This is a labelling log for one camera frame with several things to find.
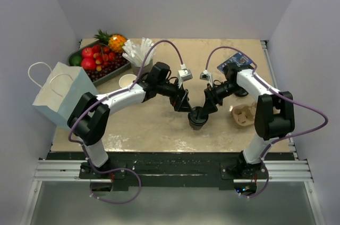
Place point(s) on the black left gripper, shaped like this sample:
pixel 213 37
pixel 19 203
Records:
pixel 179 100

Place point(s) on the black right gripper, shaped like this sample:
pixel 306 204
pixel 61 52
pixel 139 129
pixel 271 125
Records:
pixel 212 99

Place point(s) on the black plastic cup lid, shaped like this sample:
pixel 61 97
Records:
pixel 196 118

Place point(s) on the white paper coffee cup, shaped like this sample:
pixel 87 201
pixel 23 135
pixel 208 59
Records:
pixel 197 125

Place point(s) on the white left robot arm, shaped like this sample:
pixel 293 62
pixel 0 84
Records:
pixel 89 118

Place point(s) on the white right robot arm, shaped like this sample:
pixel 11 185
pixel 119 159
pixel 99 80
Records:
pixel 274 117

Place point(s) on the cardboard cup carrier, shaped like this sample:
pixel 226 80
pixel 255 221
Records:
pixel 244 115

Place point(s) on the metal straw holder tin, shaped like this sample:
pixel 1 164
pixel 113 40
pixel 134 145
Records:
pixel 147 68

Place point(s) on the blue card package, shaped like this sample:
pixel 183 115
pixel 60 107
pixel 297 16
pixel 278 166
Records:
pixel 237 58

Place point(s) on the stack of paper cups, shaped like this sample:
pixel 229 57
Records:
pixel 126 80

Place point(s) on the dark purple grape bunch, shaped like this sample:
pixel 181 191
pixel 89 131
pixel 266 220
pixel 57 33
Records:
pixel 115 62

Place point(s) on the grey fruit tray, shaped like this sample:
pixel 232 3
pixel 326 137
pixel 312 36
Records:
pixel 99 50

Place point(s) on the pineapple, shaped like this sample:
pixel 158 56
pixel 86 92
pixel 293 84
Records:
pixel 113 41

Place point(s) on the red apple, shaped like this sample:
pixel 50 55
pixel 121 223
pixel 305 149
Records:
pixel 88 64
pixel 87 53

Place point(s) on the green lime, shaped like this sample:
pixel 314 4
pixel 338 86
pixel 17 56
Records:
pixel 76 61

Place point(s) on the light blue paper bag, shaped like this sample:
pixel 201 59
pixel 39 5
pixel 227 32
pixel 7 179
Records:
pixel 61 92

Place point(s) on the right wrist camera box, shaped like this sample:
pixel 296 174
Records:
pixel 207 76

